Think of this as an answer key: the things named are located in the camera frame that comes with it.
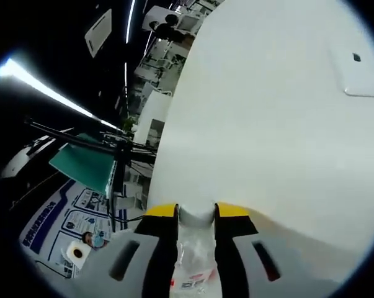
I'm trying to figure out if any white table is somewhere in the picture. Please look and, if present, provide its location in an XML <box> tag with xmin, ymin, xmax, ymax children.
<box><xmin>145</xmin><ymin>0</ymin><xmax>374</xmax><ymax>288</ymax></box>

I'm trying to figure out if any white inset socket panel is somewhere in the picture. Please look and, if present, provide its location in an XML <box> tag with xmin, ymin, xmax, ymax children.
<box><xmin>326</xmin><ymin>46</ymin><xmax>374</xmax><ymax>99</ymax></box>

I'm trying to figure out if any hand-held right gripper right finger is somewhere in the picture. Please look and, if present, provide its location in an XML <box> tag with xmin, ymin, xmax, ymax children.
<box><xmin>214</xmin><ymin>201</ymin><xmax>337</xmax><ymax>298</ymax></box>

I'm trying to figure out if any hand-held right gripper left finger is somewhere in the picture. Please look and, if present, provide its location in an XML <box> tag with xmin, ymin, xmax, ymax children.
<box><xmin>81</xmin><ymin>203</ymin><xmax>180</xmax><ymax>298</ymax></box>

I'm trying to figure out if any clear plastic water bottle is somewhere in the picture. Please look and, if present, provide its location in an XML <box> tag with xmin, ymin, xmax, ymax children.
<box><xmin>171</xmin><ymin>204</ymin><xmax>220</xmax><ymax>298</ymax></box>

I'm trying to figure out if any black tripod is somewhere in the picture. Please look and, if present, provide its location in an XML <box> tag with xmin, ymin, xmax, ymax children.
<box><xmin>24</xmin><ymin>116</ymin><xmax>159</xmax><ymax>234</ymax></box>

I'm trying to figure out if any green potted plant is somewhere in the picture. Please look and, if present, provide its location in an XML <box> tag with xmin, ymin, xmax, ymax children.
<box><xmin>123</xmin><ymin>116</ymin><xmax>138</xmax><ymax>135</ymax></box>

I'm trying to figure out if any blue white printed poster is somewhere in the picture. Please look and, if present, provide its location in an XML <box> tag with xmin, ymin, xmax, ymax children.
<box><xmin>19</xmin><ymin>178</ymin><xmax>129</xmax><ymax>280</ymax></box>

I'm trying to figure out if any green board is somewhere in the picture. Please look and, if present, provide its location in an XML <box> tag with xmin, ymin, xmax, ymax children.
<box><xmin>48</xmin><ymin>133</ymin><xmax>117</xmax><ymax>197</ymax></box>

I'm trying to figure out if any white paper roll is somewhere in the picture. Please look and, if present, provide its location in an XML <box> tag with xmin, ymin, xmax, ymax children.
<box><xmin>61</xmin><ymin>240</ymin><xmax>91</xmax><ymax>269</ymax></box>

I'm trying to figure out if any long ceiling light strip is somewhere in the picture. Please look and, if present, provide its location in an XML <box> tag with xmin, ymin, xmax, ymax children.
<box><xmin>0</xmin><ymin>58</ymin><xmax>121</xmax><ymax>129</ymax></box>

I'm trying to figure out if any ceiling air conditioner panel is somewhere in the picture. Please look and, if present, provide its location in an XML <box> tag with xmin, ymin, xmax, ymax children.
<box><xmin>84</xmin><ymin>8</ymin><xmax>113</xmax><ymax>58</ymax></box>

